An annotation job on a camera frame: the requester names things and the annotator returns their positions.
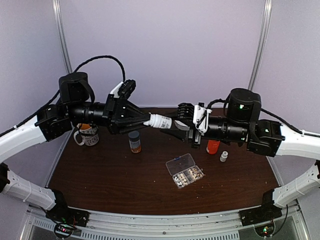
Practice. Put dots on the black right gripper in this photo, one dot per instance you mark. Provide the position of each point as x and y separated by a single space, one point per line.
180 134

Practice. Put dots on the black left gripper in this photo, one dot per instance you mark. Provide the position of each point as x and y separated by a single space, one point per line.
121 115

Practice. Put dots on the grey capped pill bottle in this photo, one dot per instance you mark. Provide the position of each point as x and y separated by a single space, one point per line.
134 141

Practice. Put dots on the small white capped bottle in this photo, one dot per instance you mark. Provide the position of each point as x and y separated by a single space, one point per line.
158 121

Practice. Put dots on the orange pill bottle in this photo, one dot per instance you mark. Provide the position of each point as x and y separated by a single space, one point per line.
212 147

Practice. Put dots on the clear plastic pill organizer box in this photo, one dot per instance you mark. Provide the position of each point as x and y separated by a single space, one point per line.
184 171

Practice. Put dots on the white pill bottle green label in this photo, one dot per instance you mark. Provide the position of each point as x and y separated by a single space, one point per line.
224 156

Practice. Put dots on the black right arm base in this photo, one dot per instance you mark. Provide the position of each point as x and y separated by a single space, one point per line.
266 212

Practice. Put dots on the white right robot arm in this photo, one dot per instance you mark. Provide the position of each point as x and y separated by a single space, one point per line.
278 138

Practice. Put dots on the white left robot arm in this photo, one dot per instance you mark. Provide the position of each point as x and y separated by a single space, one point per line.
44 127

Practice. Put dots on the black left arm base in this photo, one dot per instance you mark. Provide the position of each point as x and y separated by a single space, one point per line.
66 219

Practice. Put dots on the patterned mug with orange interior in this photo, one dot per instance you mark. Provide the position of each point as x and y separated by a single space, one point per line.
86 134

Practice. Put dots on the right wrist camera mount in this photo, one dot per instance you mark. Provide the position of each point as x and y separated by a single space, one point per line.
194 116

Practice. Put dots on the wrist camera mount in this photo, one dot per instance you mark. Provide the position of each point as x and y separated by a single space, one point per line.
194 116
124 89

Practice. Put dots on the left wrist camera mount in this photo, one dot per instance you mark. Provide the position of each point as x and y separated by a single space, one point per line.
124 89

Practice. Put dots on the left aluminium frame post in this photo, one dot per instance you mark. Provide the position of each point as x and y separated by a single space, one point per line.
61 34

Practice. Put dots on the aluminium frame post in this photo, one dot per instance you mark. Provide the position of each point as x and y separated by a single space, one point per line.
61 34
264 31

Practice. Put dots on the aluminium front rail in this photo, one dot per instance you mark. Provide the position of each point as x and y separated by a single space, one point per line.
225 225

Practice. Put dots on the right aluminium frame post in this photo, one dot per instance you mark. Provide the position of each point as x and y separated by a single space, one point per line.
264 31

